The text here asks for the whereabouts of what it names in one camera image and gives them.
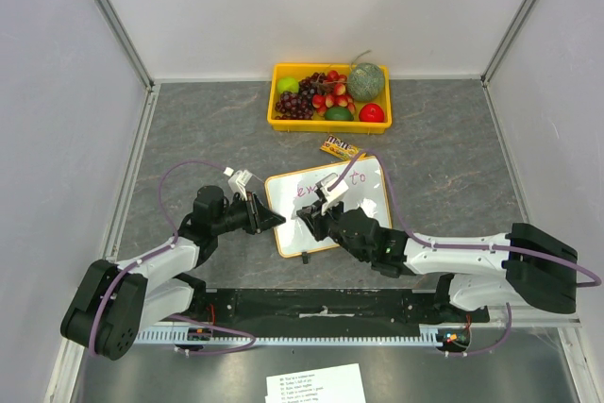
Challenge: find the yellow candy packet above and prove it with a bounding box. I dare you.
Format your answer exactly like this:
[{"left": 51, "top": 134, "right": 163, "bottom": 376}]
[{"left": 320, "top": 135, "right": 367, "bottom": 161}]

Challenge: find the yellow framed whiteboard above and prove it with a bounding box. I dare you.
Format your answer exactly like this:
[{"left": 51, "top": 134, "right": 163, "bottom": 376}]
[{"left": 265, "top": 157, "right": 392, "bottom": 259}]

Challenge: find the grey slotted cable duct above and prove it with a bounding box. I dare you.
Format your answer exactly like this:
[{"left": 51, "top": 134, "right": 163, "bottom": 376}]
[{"left": 135, "top": 322, "right": 465, "bottom": 348}]

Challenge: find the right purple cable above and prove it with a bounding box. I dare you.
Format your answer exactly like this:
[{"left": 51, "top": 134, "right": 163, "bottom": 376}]
[{"left": 328, "top": 150, "right": 604, "bottom": 357}]

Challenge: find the red grape bunch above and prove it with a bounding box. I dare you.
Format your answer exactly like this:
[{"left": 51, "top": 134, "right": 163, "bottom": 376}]
[{"left": 310, "top": 70, "right": 356, "bottom": 119}]

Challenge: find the green avocado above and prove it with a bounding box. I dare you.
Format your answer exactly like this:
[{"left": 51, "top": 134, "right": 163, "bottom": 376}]
[{"left": 324, "top": 107, "right": 354, "bottom": 122}]

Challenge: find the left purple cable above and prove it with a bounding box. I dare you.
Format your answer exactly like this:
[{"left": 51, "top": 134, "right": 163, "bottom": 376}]
[{"left": 88, "top": 160, "right": 259, "bottom": 358}]

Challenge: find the purple cable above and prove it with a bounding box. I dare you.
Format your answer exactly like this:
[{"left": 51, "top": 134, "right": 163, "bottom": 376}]
[
  {"left": 328, "top": 150, "right": 604, "bottom": 357},
  {"left": 88, "top": 160, "right": 259, "bottom": 358}
]

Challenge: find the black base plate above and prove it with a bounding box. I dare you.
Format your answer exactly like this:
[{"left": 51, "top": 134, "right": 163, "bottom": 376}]
[{"left": 184, "top": 289, "right": 490, "bottom": 338}]

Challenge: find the yellow plastic tray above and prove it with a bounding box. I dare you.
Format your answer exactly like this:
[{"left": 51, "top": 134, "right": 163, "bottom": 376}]
[{"left": 266, "top": 62, "right": 393, "bottom": 134}]

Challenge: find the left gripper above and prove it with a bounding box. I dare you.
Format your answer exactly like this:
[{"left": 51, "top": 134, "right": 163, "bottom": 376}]
[{"left": 212, "top": 191, "right": 285, "bottom": 235}]

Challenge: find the dark purple grape bunch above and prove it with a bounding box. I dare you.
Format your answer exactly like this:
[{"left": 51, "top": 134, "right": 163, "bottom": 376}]
[{"left": 275, "top": 73, "right": 316, "bottom": 120}]

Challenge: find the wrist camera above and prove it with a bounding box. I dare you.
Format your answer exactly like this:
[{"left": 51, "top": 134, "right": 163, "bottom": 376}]
[
  {"left": 223, "top": 167, "right": 253, "bottom": 200},
  {"left": 315, "top": 173, "right": 348, "bottom": 215}
]

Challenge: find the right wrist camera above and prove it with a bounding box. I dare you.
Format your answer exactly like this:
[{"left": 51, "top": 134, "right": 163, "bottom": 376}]
[{"left": 315, "top": 173, "right": 348, "bottom": 215}]

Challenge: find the green apple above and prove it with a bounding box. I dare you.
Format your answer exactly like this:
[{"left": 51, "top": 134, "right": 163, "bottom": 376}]
[{"left": 277, "top": 76, "right": 299, "bottom": 94}]

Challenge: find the red tomato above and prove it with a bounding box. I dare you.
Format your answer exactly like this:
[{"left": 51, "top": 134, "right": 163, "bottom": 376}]
[{"left": 359, "top": 103, "right": 385, "bottom": 123}]

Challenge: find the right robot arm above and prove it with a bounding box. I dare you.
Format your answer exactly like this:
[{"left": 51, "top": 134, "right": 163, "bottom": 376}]
[{"left": 296, "top": 202, "right": 578, "bottom": 322}]

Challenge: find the white printed paper sheet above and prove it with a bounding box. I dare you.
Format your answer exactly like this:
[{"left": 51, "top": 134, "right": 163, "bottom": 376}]
[{"left": 265, "top": 363, "right": 366, "bottom": 403}]

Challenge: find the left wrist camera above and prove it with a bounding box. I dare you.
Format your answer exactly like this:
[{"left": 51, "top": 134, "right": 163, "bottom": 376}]
[{"left": 223, "top": 167, "right": 253, "bottom": 200}]

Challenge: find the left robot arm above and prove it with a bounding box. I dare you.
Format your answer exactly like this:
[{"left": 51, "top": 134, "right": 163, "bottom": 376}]
[{"left": 59, "top": 186, "right": 286, "bottom": 361}]

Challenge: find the green netted melon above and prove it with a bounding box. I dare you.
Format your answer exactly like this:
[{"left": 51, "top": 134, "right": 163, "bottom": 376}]
[{"left": 346, "top": 50, "right": 386, "bottom": 103}]

